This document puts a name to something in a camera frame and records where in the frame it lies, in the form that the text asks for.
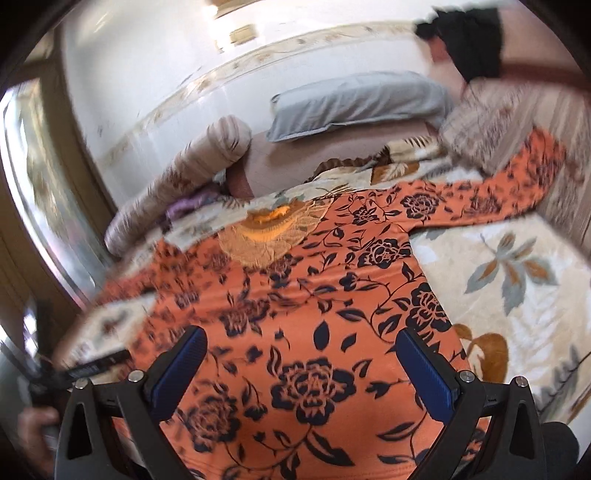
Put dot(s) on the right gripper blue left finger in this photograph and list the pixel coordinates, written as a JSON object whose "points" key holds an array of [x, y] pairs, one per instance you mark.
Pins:
{"points": [[112, 431]]}

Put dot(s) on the grey pillow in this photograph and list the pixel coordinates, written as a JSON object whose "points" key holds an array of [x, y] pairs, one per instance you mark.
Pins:
{"points": [[354, 100]]}

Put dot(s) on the striped beige rolled quilt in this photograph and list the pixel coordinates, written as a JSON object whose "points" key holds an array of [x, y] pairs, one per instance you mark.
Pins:
{"points": [[223, 143]]}

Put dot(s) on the striped beige folded quilt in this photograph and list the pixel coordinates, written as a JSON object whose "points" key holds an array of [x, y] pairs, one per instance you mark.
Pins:
{"points": [[495, 117]]}

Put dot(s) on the black garment on headboard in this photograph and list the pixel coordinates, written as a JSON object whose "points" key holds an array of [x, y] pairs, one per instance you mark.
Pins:
{"points": [[473, 39]]}

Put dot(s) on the beige wall switch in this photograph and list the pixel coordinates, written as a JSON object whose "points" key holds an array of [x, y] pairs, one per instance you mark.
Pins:
{"points": [[243, 34]]}

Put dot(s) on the orange black floral blouse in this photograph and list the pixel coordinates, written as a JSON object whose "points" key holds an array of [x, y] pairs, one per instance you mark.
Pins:
{"points": [[301, 305]]}

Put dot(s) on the purple cloth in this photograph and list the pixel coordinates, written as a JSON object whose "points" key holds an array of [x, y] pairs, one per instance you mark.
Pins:
{"points": [[191, 203]]}

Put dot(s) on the glass window door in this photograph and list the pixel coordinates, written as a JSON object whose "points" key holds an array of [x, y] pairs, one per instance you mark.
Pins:
{"points": [[44, 197]]}

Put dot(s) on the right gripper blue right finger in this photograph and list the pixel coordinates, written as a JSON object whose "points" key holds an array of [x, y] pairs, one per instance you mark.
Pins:
{"points": [[513, 447]]}

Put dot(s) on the operator left hand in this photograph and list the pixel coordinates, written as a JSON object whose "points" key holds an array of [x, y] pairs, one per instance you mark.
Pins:
{"points": [[31, 422]]}

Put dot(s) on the cream leaf pattern blanket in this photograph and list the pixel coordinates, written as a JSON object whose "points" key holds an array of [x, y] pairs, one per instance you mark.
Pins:
{"points": [[513, 310]]}

